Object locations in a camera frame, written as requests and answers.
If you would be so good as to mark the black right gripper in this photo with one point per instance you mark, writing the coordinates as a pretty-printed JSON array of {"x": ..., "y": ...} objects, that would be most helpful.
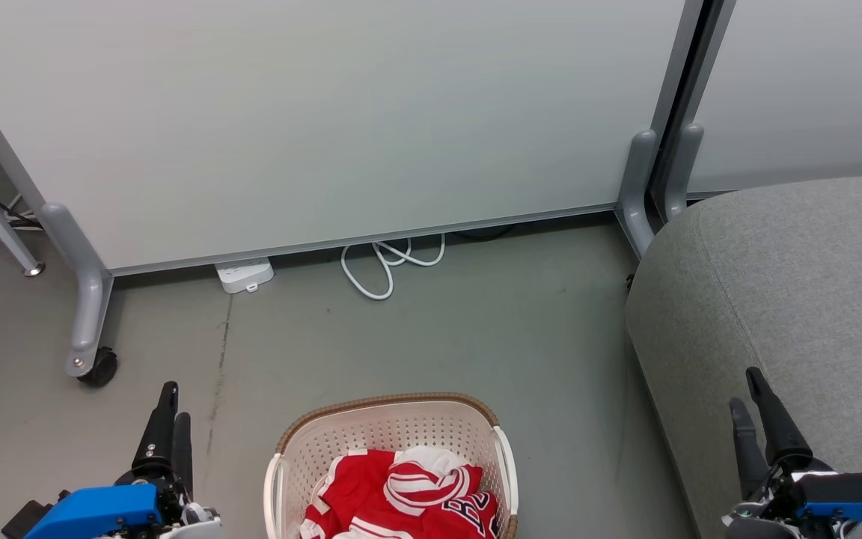
[{"x": 771, "y": 513}]

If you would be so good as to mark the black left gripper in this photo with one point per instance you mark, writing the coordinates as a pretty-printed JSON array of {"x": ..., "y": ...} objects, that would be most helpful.
[{"x": 184, "y": 516}]

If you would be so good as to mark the red and white jersey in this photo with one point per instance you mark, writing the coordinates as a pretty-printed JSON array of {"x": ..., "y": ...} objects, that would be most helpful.
[{"x": 393, "y": 501}]

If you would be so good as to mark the grey fabric sofa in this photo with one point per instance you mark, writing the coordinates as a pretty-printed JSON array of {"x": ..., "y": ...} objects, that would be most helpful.
[{"x": 798, "y": 299}]

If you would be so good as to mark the black caster wheel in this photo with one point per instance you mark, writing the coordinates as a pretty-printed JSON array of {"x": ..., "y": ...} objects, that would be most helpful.
[{"x": 100, "y": 367}]

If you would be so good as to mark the white power strip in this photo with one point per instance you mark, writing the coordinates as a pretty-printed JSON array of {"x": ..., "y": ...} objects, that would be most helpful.
[{"x": 245, "y": 274}]

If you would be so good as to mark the white perforated laundry basket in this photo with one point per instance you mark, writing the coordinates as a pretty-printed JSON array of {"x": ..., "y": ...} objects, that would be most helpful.
[{"x": 386, "y": 427}]

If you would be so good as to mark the narrow white partition panel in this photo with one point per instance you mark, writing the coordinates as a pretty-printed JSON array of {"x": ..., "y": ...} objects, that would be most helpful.
[{"x": 798, "y": 82}]

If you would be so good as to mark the large white partition panel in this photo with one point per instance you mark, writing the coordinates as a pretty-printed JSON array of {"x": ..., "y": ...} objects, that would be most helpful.
[{"x": 326, "y": 120}]

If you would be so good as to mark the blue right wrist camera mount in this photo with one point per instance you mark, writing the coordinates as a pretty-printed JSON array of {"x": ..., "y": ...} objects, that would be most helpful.
[{"x": 850, "y": 494}]

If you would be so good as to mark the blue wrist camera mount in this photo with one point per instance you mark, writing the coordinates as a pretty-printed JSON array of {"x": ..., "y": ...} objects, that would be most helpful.
[
  {"x": 94, "y": 510},
  {"x": 850, "y": 494}
]

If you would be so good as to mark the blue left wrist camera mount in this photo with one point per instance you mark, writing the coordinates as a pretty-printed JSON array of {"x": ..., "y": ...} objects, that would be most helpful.
[{"x": 94, "y": 510}]

